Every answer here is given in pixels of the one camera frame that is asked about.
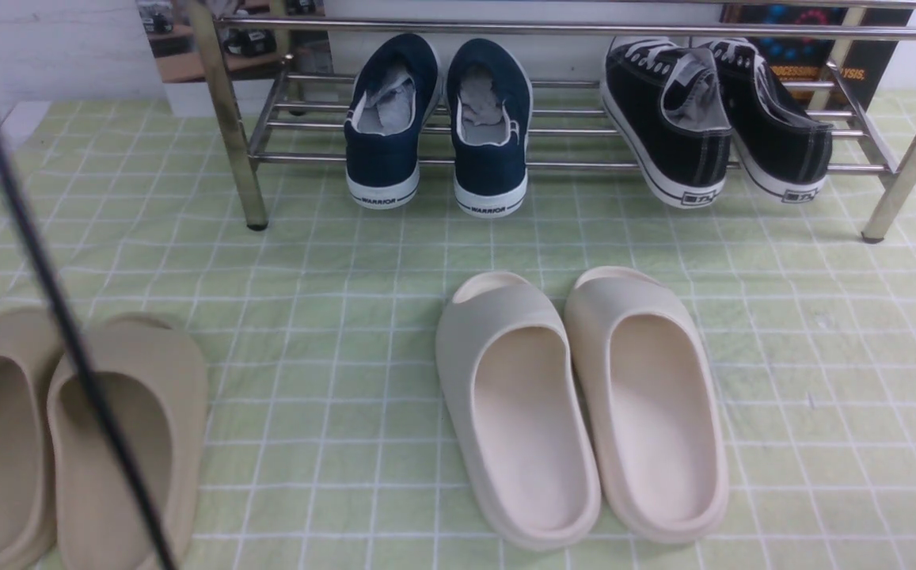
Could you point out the navy slip-on shoe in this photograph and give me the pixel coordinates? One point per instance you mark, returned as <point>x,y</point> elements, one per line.
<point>393,97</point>
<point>490,101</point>

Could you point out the steel shoe rack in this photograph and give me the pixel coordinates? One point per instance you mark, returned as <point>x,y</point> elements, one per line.
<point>246,152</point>

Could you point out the left cream foam slide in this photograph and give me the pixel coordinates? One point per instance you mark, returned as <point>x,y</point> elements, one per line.
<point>503,360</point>

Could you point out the cream foam slide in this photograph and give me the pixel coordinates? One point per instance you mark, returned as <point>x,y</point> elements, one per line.
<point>651,401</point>
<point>503,360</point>

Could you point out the right cream foam slide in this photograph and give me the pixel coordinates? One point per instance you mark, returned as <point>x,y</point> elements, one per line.
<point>651,401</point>

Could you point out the left black canvas sneaker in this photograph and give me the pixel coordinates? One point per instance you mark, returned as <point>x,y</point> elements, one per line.
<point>665,100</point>

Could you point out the black canvas sneaker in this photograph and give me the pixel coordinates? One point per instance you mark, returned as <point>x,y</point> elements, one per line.
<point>784,151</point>
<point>665,100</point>

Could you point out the right tan foam slide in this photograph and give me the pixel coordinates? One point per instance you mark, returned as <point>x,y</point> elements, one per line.
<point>155,381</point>

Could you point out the tan foam slide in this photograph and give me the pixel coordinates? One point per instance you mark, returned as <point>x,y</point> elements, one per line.
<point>30,349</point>
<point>155,381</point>

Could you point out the right black canvas sneaker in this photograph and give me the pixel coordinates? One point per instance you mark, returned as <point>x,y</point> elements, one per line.
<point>784,151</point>

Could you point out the green checked tablecloth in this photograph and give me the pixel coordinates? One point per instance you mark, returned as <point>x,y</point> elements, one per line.
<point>328,443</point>

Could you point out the dark printed poster board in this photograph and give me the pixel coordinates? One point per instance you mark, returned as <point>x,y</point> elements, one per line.
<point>804,58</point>

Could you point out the left tan foam slide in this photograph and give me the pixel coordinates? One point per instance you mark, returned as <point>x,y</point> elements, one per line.
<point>30,349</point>

